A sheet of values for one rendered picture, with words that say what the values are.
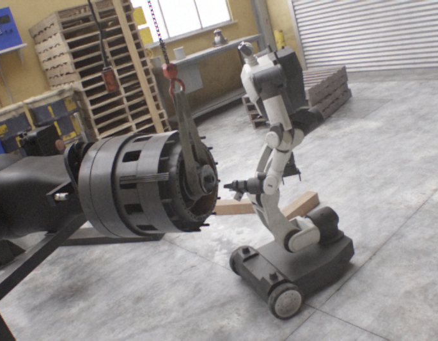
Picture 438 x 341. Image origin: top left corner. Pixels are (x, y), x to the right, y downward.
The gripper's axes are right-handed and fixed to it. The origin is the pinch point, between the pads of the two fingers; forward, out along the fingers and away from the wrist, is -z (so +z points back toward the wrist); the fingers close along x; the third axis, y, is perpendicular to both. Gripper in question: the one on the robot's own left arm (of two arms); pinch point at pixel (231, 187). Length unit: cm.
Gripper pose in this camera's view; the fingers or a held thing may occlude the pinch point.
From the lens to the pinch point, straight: 221.2
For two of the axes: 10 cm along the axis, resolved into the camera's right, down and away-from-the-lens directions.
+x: -4.6, -2.6, -8.5
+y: -0.4, 9.6, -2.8
